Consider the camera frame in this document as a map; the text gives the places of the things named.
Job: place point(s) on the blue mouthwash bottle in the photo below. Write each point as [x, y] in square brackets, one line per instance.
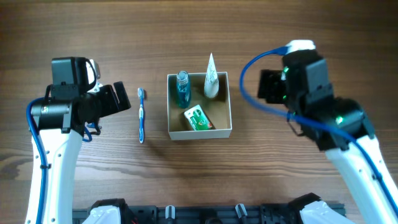
[183, 89]

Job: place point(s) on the green white soap packet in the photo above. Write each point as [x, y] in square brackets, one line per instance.
[198, 119]

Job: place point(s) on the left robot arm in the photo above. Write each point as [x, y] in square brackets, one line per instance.
[60, 122]

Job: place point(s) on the black mounting rail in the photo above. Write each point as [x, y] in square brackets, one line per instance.
[268, 213]

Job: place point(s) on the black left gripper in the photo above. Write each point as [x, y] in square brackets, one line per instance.
[109, 99]

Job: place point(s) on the blue white toothbrush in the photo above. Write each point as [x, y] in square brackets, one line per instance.
[140, 93]

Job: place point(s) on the white lotion tube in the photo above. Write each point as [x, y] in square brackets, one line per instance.
[211, 86]

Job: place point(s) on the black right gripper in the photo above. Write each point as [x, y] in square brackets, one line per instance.
[270, 86]

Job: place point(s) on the white cardboard box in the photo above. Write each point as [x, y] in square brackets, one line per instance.
[217, 110]

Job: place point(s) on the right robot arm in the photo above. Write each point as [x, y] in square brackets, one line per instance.
[338, 126]

